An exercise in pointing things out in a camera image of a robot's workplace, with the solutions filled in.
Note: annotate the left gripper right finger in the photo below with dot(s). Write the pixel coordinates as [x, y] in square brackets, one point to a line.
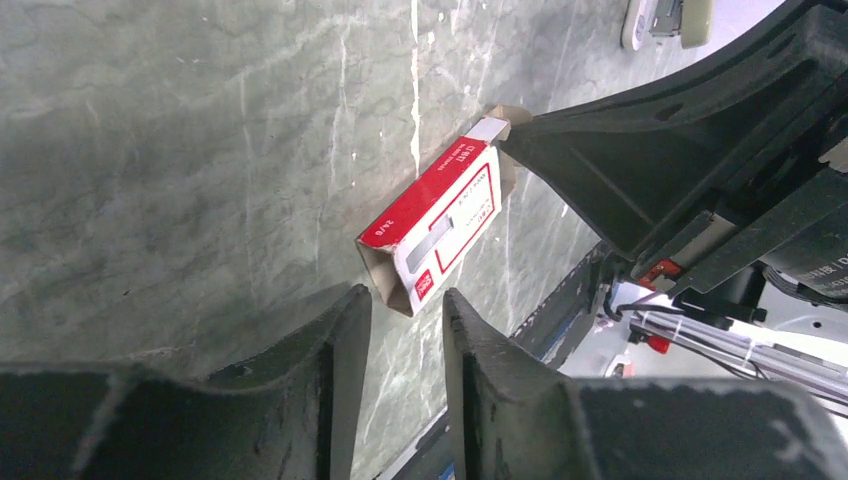
[513, 417]

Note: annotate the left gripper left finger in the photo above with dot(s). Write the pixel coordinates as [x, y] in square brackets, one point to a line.
[289, 412]

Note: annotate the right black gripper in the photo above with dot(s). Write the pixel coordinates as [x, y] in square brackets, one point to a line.
[636, 165]

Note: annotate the beige stapler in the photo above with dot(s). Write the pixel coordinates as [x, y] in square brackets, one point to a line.
[690, 20]

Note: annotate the red white staple box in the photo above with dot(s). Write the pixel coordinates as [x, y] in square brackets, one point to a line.
[410, 249]

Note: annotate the cardboard staple tray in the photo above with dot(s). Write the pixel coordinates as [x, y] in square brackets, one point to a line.
[496, 127]

